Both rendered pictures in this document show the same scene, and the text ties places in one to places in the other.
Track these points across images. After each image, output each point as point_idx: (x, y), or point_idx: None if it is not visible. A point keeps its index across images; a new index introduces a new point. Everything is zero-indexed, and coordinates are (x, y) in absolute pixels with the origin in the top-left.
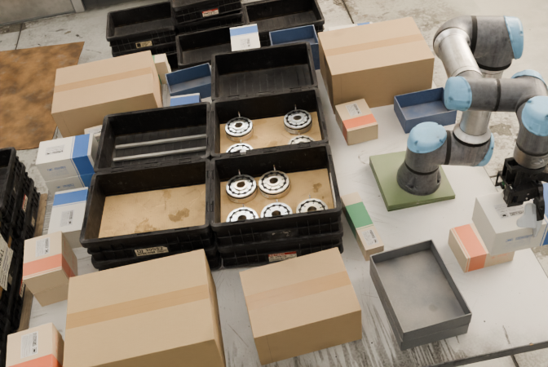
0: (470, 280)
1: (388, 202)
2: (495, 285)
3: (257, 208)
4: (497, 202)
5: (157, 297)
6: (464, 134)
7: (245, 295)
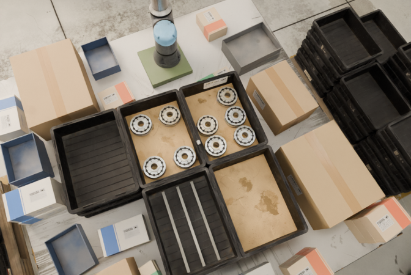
0: (230, 31)
1: (190, 69)
2: (229, 21)
3: (227, 132)
4: None
5: (322, 161)
6: (167, 9)
7: (296, 117)
